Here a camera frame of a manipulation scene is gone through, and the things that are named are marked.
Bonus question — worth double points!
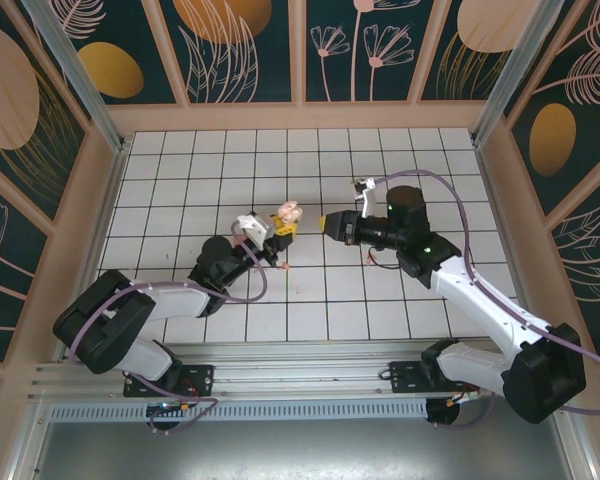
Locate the beige earbud charging case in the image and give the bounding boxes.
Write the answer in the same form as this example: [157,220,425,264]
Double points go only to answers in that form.
[277,200,306,225]

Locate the dark panel pink flower outlines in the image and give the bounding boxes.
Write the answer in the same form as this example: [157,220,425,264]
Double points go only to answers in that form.
[304,0,444,104]

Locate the small green circuit board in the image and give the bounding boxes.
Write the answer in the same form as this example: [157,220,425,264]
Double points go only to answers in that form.
[147,399,201,417]

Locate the dark panel orange oval feathers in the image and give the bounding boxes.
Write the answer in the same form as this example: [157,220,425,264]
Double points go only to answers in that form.
[508,0,600,217]

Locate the dark panel pink leaf outlines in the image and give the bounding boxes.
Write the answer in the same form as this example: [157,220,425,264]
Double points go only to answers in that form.
[549,164,600,354]

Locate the dark panel single pink flower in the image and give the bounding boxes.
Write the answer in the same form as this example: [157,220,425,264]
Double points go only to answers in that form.
[0,154,51,359]

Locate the dark panel orange circle leaves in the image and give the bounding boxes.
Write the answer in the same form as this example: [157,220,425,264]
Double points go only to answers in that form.
[157,0,301,106]

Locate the grey metal sheet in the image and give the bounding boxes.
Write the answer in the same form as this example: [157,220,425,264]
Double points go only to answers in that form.
[9,417,594,480]

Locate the dark panel yellow oval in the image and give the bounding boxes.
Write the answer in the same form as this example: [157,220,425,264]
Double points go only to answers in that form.
[32,0,179,106]

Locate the dark panel large peach oval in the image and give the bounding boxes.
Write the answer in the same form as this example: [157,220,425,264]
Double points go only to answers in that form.
[0,4,91,221]

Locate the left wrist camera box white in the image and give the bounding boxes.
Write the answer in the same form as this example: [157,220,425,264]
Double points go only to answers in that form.
[231,211,277,250]

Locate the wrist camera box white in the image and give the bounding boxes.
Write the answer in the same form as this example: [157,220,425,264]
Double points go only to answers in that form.
[350,175,381,219]
[231,211,277,250]

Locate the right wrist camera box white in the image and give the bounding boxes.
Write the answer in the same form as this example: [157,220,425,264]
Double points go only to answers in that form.
[350,175,381,219]

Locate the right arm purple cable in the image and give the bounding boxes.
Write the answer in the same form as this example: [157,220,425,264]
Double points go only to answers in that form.
[372,170,600,430]

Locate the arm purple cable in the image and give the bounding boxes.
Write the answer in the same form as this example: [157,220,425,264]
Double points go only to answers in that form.
[68,222,269,435]
[372,170,600,430]

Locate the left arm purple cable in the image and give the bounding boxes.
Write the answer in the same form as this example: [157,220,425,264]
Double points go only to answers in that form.
[68,222,269,435]

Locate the aluminium table edge rail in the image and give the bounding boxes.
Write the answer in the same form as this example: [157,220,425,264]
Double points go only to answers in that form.
[472,142,551,356]
[54,142,131,364]

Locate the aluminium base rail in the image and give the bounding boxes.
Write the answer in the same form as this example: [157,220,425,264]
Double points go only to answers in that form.
[27,341,579,404]

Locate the grey slotted cable duct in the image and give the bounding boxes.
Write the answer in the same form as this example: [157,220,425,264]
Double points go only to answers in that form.
[47,399,429,421]

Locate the aluminium corner post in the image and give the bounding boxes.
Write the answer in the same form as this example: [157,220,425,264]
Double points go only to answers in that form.
[19,0,134,154]
[470,0,564,147]

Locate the small white wire connector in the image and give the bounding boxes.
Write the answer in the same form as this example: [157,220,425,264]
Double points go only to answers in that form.
[447,387,481,407]

